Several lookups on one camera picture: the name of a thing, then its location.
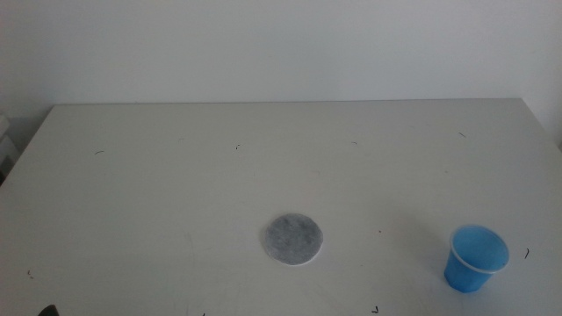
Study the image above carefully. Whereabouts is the round grey felt cup mat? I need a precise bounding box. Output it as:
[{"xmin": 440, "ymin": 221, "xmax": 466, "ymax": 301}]
[{"xmin": 262, "ymin": 212, "xmax": 325, "ymax": 268}]

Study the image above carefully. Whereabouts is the blue plastic cup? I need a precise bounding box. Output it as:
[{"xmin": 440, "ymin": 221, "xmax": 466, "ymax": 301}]
[{"xmin": 443, "ymin": 224, "xmax": 511, "ymax": 294}]

